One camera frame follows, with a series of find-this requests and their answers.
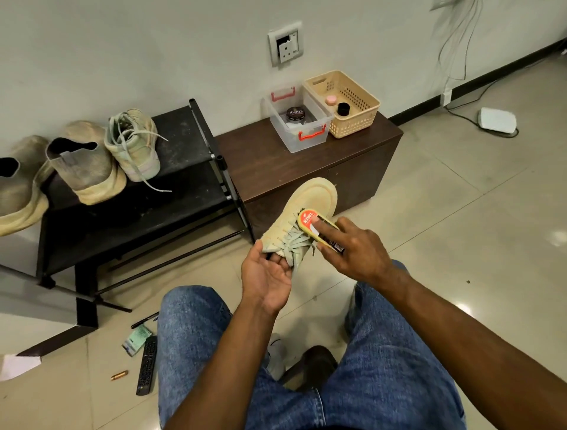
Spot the person's left hand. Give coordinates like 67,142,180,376
241,239,295,318

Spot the white router box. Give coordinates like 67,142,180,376
477,107,519,138

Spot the beige plastic basket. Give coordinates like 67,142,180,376
304,70,382,139

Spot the white paper sheet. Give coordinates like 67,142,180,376
0,354,43,382

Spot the person's leg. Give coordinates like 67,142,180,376
310,259,468,430
157,284,315,430

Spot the person's right leg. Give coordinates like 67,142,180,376
310,259,468,430

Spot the person's right hand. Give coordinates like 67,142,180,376
312,216,395,292

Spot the person's left leg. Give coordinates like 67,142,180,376
157,284,315,430

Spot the worn tan slip-on shoe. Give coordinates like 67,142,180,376
44,120,129,207
0,135,51,237

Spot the person's right forearm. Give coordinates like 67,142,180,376
374,266,567,430

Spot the black orange shoe brush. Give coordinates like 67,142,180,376
296,208,347,256

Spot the pale green lace-up shoe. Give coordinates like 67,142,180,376
103,108,174,193
259,177,340,271

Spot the green paper packet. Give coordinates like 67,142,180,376
122,323,154,357

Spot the black remote control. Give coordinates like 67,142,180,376
135,334,159,396

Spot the clear plastic storage box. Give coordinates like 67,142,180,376
265,84,335,154

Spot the white cable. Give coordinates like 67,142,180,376
436,0,517,139

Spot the white wall socket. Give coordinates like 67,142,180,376
268,21,305,67

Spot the black metal shoe rack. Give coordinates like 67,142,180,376
0,98,256,356

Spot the black pen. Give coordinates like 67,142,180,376
130,311,161,330

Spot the dark brown wooden cabinet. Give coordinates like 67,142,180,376
215,112,404,239

